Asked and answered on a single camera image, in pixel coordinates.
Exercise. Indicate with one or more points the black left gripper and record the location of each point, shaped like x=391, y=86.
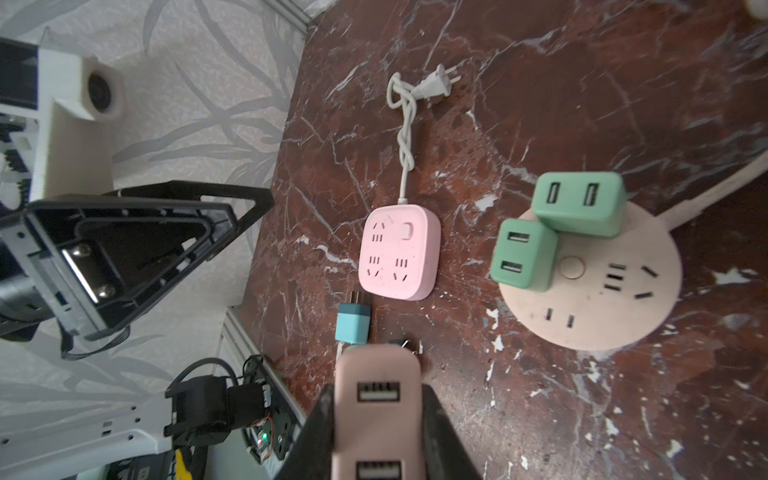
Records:
x=104, y=267

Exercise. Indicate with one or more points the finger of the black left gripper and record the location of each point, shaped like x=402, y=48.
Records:
x=195, y=191

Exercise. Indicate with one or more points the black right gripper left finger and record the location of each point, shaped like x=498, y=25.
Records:
x=310, y=457

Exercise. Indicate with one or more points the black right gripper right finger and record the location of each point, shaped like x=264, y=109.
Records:
x=445, y=456

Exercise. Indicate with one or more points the beige pink charger cube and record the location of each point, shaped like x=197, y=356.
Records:
x=378, y=412

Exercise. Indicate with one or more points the teal charger cube with cable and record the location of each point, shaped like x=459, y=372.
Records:
x=353, y=322

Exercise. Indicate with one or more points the mint green charger cube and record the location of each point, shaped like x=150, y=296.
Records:
x=524, y=255

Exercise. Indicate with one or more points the light green charger cube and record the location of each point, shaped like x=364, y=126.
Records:
x=583, y=203

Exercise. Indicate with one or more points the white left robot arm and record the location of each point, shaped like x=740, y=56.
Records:
x=81, y=445

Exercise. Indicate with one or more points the pink square power strip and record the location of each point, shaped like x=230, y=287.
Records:
x=399, y=253

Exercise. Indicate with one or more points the beige round power strip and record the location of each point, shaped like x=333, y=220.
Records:
x=605, y=293

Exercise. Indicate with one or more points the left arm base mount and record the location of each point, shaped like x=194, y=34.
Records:
x=209, y=400

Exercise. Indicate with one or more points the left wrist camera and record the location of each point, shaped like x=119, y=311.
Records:
x=67, y=99

